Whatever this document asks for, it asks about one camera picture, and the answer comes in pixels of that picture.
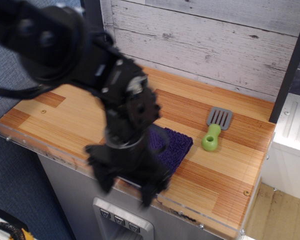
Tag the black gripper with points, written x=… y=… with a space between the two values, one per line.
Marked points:
x=135 y=163

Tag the purple cloth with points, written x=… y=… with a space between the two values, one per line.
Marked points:
x=169 y=147

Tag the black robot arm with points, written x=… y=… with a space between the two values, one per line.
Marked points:
x=56 y=48

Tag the silver dispenser button panel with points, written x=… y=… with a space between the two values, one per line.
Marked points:
x=122 y=221

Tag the grey toy fridge cabinet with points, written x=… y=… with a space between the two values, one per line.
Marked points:
x=76 y=193

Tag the yellow tape object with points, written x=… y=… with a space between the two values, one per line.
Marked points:
x=27 y=235

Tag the white ridged side counter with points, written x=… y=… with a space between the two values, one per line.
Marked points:
x=287 y=130

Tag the clear acrylic guard rail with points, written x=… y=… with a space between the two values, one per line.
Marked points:
x=189 y=77

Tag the grey spatula green handle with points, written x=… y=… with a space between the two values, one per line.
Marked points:
x=219 y=119

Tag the dark left upright post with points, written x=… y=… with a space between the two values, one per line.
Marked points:
x=91 y=7

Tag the dark upright post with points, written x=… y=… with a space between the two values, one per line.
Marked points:
x=286 y=83
x=91 y=7

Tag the dark right upright post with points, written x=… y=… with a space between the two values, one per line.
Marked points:
x=286 y=83

